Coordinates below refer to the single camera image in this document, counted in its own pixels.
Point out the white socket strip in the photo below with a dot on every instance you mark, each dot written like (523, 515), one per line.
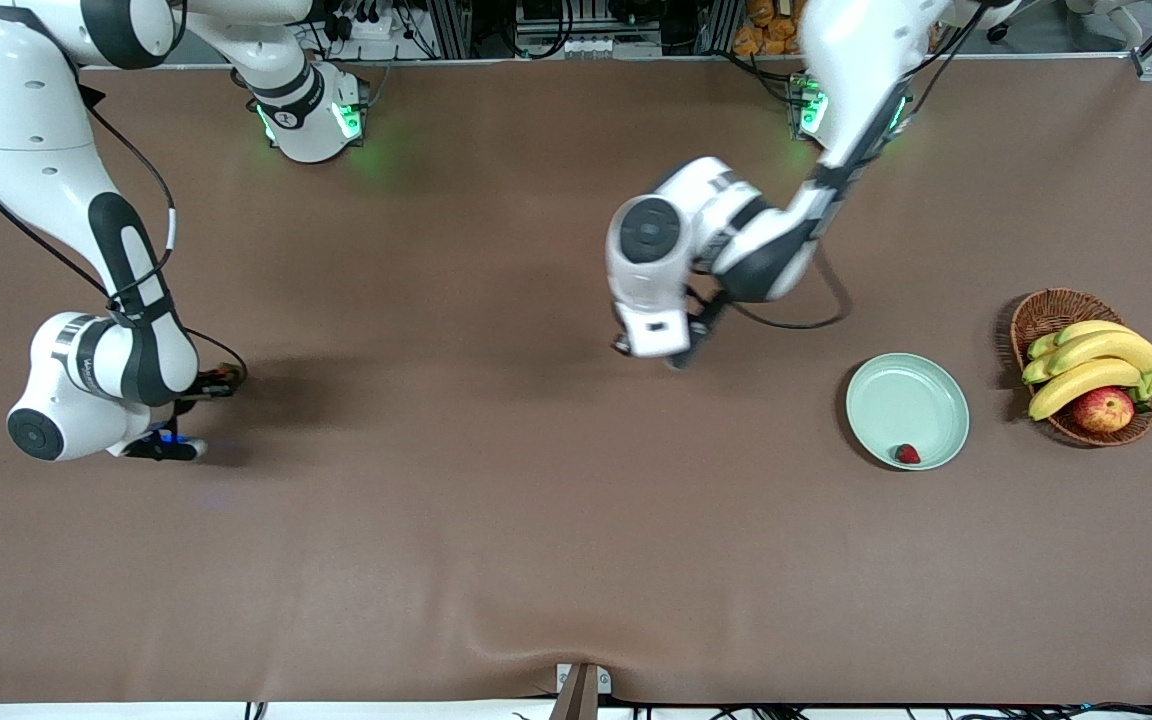
(591, 47)

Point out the pale green plate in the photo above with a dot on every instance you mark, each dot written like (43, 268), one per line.
(896, 400)

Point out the greenish yellow banana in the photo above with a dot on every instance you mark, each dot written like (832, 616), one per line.
(1036, 370)
(1041, 346)

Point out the metal bracket with brown post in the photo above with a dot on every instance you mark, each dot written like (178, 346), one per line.
(576, 695)

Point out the orange plush toys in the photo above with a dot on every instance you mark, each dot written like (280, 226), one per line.
(766, 35)

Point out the brown table cloth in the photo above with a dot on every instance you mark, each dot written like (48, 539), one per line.
(536, 550)

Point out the aluminium frame post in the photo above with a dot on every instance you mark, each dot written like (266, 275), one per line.
(451, 25)

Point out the brown wicker basket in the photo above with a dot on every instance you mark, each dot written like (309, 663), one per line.
(1046, 310)

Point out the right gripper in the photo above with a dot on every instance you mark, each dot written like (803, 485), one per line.
(198, 385)

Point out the red apple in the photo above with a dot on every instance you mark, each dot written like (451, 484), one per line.
(1101, 412)

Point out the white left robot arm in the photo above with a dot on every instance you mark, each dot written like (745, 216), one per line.
(856, 60)

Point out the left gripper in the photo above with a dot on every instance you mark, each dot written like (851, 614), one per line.
(698, 330)

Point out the white power strip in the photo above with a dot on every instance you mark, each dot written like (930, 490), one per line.
(376, 30)

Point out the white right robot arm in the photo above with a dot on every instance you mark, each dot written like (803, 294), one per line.
(16, 100)

